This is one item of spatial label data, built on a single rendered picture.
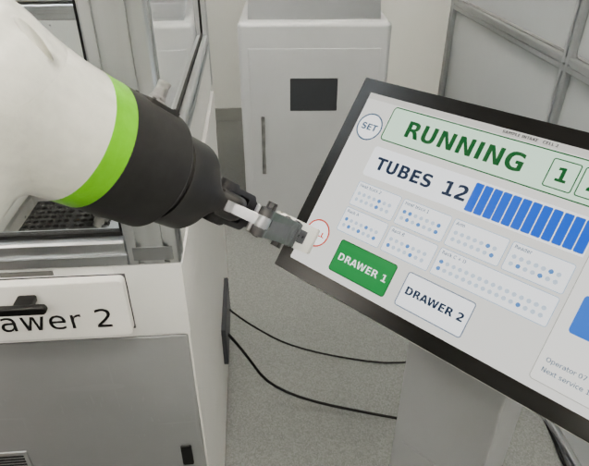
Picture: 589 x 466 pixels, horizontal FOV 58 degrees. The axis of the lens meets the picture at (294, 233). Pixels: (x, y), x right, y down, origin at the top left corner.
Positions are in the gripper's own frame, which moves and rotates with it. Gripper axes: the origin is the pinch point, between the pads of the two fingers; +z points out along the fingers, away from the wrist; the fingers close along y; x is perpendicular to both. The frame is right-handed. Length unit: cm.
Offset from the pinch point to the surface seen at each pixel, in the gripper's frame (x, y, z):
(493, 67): -86, 52, 142
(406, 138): -18.0, 2.5, 17.6
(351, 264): 0.8, 1.4, 17.4
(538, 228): -12.6, -18.2, 17.5
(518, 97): -72, 34, 132
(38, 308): 27.1, 35.5, -0.3
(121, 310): 23.7, 30.9, 10.2
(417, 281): -1.1, -8.1, 17.4
